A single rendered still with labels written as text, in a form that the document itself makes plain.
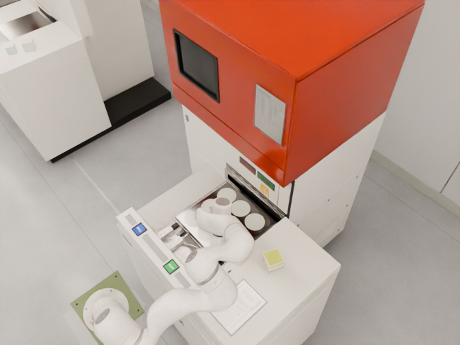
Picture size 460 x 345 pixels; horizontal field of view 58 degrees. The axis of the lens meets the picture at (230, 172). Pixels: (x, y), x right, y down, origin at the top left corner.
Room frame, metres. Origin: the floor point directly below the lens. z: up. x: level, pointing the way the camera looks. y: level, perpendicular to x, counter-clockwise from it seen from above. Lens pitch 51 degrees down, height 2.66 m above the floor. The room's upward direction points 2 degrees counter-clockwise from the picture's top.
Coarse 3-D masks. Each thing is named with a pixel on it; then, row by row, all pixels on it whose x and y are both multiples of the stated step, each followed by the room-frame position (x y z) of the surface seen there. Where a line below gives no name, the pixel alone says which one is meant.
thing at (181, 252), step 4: (168, 236) 1.06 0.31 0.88; (172, 236) 1.06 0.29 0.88; (176, 236) 1.06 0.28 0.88; (164, 240) 1.04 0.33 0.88; (168, 240) 1.04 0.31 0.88; (184, 244) 1.01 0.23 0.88; (176, 248) 0.99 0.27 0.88; (180, 248) 0.99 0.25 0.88; (184, 248) 0.99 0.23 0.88; (188, 248) 0.99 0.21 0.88; (172, 252) 0.97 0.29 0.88; (176, 252) 0.97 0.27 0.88; (180, 252) 0.97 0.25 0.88; (184, 252) 0.97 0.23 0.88; (188, 252) 0.97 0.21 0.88; (176, 256) 0.95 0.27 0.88; (180, 256) 0.95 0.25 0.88; (184, 256) 0.95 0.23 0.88; (180, 260) 0.93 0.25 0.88; (184, 260) 0.93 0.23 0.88; (184, 264) 0.91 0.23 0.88
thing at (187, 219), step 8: (216, 192) 1.31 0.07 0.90; (240, 200) 1.25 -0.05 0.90; (192, 208) 1.21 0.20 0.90; (256, 208) 1.20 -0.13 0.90; (184, 216) 1.16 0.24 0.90; (192, 216) 1.16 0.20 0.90; (240, 216) 1.15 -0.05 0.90; (264, 216) 1.15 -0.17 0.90; (184, 224) 1.12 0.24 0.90; (192, 224) 1.12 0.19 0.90; (192, 232) 1.07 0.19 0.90; (256, 232) 1.06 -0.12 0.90; (200, 240) 1.02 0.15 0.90
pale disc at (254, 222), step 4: (248, 216) 1.15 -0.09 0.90; (252, 216) 1.15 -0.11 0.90; (256, 216) 1.15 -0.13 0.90; (260, 216) 1.15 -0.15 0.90; (248, 220) 1.13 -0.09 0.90; (252, 220) 1.13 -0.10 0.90; (256, 220) 1.12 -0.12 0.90; (260, 220) 1.12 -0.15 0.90; (264, 220) 1.12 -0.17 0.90; (248, 224) 1.11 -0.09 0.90; (252, 224) 1.11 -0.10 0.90; (256, 224) 1.10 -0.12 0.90; (260, 224) 1.10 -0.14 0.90; (264, 224) 1.10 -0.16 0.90; (248, 228) 1.08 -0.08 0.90; (252, 228) 1.08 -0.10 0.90; (256, 228) 1.08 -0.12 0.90; (260, 228) 1.08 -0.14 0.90
